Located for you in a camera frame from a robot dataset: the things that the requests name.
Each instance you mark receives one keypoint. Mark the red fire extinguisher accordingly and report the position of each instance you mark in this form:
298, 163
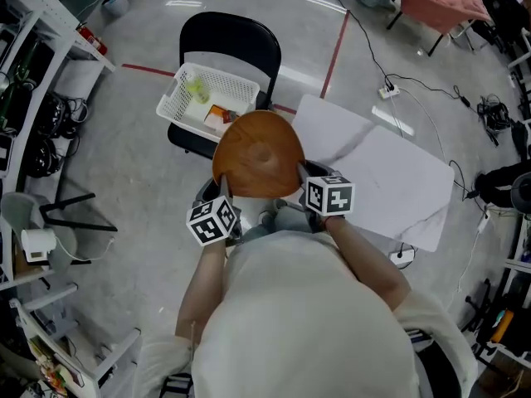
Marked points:
93, 40

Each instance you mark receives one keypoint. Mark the black office chair base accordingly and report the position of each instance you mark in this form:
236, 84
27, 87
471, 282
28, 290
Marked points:
483, 301

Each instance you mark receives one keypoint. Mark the pale chair with black legs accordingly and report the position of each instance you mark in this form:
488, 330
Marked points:
16, 210

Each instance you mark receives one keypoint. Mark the white shelf with black cases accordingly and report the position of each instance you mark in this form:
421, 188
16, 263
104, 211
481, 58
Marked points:
50, 11

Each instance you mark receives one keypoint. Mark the person's cream shirt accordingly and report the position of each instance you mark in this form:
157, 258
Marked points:
298, 326

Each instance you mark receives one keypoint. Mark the person's white shoe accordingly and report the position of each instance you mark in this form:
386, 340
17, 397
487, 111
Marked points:
276, 207

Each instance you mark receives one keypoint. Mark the person's right forearm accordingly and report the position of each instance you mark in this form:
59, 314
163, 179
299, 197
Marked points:
365, 259

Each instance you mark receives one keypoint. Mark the brown wooden bowl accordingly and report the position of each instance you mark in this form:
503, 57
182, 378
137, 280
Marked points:
257, 156

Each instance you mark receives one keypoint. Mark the person's left forearm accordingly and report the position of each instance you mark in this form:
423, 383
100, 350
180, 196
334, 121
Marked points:
201, 288

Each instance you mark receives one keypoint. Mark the person's blue jeans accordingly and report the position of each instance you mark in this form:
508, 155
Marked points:
290, 218

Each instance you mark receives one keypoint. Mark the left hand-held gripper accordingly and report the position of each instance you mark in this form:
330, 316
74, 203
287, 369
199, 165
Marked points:
211, 222

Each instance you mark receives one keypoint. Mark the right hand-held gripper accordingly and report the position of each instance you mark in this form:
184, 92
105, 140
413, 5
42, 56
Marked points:
332, 197

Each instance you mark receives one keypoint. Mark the white marble-pattern table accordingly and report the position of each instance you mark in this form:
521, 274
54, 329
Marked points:
394, 172

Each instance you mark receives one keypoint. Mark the orange tissue packet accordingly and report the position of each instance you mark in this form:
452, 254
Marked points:
213, 116

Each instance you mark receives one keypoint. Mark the black folding chair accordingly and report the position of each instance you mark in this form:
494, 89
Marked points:
232, 31

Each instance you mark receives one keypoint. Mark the white metal shelf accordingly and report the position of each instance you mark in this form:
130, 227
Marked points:
116, 359

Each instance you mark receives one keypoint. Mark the small white device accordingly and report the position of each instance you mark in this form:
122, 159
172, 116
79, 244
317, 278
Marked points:
37, 243

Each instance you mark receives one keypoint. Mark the pink armchair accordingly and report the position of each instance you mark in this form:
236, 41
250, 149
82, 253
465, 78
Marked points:
431, 6

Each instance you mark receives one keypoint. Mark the small trash bin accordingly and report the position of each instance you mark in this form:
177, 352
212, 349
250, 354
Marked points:
116, 2

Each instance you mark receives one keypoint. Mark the green drink bottle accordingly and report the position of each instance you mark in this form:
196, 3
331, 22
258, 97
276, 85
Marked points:
198, 89

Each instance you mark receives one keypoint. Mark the white power strip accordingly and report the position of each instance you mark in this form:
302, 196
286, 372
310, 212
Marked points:
404, 257
389, 91

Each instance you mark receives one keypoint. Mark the white perforated plastic basket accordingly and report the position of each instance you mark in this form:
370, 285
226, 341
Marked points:
232, 85

